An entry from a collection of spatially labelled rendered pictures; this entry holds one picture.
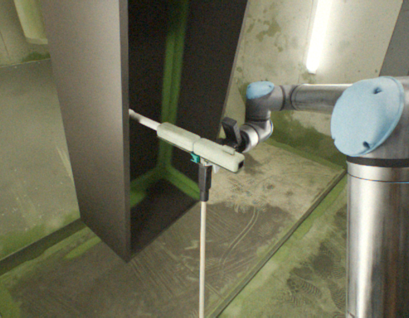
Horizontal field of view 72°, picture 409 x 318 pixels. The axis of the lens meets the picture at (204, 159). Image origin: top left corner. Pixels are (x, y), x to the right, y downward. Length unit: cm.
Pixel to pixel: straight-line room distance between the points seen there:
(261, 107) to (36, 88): 169
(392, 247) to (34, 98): 215
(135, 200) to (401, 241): 137
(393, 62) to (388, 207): 219
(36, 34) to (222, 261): 177
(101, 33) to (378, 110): 64
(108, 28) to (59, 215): 159
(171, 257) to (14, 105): 143
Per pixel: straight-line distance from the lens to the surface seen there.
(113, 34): 78
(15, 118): 223
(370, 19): 266
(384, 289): 57
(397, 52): 264
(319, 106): 88
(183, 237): 207
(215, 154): 77
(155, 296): 182
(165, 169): 186
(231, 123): 86
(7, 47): 232
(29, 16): 203
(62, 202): 218
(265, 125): 103
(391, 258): 54
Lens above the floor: 157
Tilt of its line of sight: 32 degrees down
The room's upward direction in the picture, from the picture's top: straight up
